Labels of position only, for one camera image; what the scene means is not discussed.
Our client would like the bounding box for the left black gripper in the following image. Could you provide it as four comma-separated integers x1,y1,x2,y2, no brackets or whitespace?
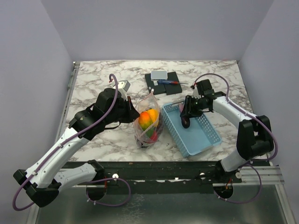
105,96,141,125

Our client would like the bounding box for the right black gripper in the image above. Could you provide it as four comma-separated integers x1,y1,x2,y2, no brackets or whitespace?
181,95,208,118

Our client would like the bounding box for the green leafy vegetable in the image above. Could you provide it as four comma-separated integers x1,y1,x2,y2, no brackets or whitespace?
138,111,154,138

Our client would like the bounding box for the clear pink zip top bag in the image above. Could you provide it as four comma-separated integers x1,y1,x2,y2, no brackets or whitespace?
133,89,164,148

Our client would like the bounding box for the blue plastic basket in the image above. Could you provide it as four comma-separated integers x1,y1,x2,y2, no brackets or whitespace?
162,101,222,158

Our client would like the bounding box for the yellow bell pepper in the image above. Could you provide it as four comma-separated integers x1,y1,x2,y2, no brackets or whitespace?
146,109,159,126

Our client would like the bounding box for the red apple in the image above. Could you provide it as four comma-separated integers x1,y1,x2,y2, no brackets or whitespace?
150,132,158,143

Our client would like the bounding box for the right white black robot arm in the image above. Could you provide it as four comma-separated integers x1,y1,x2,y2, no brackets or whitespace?
179,91,274,182

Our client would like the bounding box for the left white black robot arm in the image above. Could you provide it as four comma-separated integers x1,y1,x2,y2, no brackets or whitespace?
13,88,140,208

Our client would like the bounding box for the black flat box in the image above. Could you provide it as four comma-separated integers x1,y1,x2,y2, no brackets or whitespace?
164,71,182,95
144,73,166,95

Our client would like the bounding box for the blue red screwdriver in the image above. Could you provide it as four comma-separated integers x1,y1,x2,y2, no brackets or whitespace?
157,80,187,85

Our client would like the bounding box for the small grey white box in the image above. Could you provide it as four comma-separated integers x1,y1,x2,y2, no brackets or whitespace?
150,70,168,81

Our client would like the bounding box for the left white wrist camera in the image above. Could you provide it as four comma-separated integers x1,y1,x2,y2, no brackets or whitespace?
109,80,130,95

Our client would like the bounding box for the black mounting rail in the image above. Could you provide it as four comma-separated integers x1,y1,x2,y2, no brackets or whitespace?
92,161,241,194

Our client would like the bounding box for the aluminium side rail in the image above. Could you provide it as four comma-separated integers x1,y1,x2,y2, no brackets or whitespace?
55,62,80,142

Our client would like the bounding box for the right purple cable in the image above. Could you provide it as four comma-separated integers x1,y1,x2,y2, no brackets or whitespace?
192,73,278,204

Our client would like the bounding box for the aluminium front rail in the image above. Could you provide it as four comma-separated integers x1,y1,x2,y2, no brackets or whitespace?
240,166,285,185

